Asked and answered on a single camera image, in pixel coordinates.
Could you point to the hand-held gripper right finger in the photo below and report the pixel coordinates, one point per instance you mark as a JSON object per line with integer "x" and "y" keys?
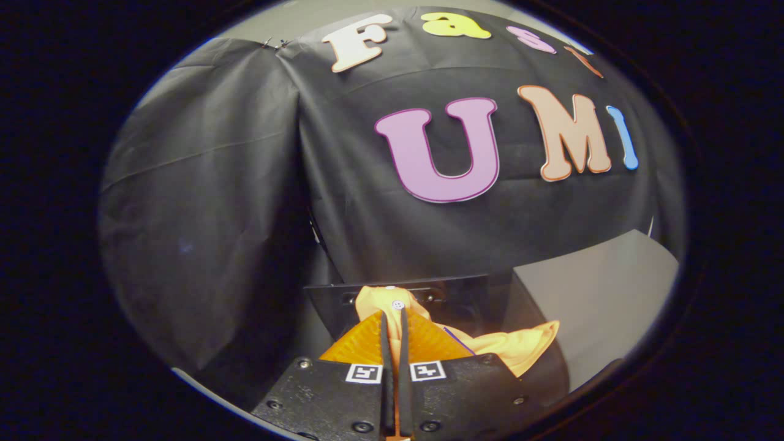
{"x": 465, "y": 392}

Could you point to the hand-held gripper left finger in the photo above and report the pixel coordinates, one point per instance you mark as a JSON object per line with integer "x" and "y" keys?
{"x": 331, "y": 398}

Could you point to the white cabinet with grey top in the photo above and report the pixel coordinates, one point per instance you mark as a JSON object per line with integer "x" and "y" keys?
{"x": 612, "y": 294}

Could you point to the orange shirt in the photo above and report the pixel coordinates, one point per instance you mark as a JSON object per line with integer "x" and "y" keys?
{"x": 520, "y": 349}

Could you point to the black backdrop cloth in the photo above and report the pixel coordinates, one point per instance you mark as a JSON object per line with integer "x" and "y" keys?
{"x": 214, "y": 184}

